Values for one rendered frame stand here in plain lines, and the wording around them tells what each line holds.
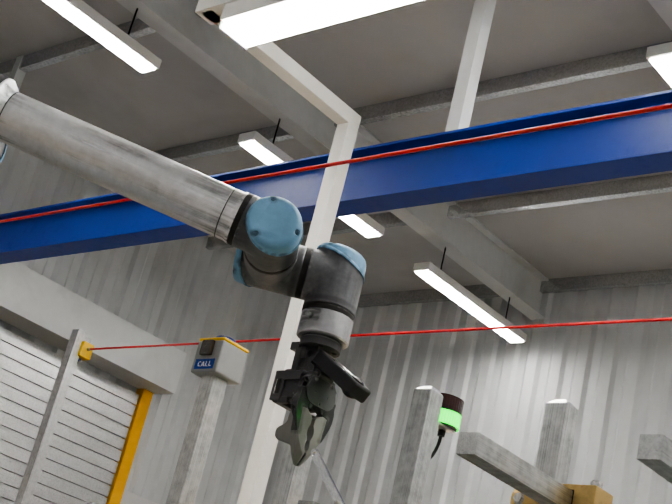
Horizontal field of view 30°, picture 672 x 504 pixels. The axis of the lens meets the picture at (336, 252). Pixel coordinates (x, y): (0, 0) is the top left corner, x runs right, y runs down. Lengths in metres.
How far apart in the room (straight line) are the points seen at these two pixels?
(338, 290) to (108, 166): 0.43
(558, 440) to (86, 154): 0.85
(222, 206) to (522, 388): 9.22
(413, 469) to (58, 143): 0.76
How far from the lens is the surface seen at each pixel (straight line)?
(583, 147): 5.71
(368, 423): 11.99
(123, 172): 1.99
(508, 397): 11.15
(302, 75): 3.83
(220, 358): 2.31
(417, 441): 1.96
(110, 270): 11.41
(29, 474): 4.60
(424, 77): 8.66
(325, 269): 2.07
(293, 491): 2.10
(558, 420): 1.83
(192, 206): 1.97
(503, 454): 1.62
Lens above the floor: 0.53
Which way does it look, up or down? 22 degrees up
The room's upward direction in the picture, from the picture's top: 14 degrees clockwise
